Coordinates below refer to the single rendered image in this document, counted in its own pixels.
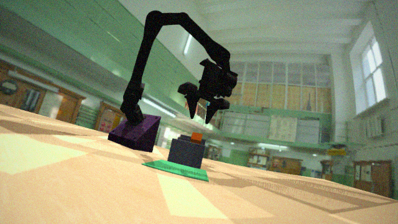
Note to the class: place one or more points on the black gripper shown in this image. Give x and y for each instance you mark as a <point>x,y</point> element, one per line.
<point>193,95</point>

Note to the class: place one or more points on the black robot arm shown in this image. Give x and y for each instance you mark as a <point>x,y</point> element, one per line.
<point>154,22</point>

